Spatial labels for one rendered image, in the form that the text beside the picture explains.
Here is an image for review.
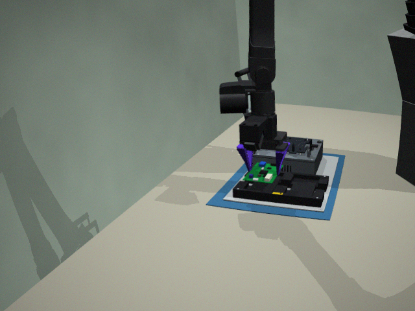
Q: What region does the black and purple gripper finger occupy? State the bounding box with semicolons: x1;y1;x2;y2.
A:
276;143;290;175
237;144;253;172

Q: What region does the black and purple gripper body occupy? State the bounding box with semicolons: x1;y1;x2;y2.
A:
251;111;289;152

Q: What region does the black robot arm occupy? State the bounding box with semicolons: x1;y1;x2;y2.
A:
219;0;415;152

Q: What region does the green circuit board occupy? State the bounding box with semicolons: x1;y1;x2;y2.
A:
243;161;277;184

